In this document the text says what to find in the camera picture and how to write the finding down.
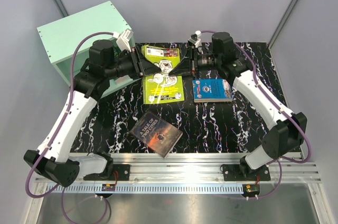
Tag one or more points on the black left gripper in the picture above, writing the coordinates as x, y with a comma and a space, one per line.
140, 67

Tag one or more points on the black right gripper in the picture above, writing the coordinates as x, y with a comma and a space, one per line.
185, 67

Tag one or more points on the lime green paperback book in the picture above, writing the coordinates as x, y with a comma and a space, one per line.
161, 88

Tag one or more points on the dark tale two cities book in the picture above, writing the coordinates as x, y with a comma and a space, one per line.
156, 133

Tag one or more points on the green 104-storey treehouse book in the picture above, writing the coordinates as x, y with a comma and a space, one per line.
116, 53

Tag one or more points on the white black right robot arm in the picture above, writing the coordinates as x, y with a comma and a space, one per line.
286, 129

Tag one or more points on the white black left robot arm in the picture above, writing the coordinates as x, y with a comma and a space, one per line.
51, 159

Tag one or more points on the blue cartoon cover book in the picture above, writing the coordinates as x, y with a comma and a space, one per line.
212, 90

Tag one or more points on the black marbled table mat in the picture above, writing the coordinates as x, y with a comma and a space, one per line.
223, 127

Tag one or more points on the mint green open cabinet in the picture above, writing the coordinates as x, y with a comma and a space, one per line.
60, 39

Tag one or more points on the left small circuit board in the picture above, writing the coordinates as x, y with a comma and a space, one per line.
108, 187

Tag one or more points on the small circuit board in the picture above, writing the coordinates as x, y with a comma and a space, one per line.
108, 187
251, 188

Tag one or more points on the right small circuit board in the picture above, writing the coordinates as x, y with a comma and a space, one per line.
251, 188

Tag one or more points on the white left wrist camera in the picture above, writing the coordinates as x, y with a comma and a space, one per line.
123, 39

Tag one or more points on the aluminium mounting rail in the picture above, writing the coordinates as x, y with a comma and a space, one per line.
194, 168

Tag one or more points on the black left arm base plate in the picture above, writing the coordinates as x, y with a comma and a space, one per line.
121, 172

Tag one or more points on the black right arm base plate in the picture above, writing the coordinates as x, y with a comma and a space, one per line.
232, 172

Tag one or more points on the white slotted cable duct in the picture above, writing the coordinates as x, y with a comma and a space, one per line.
153, 188

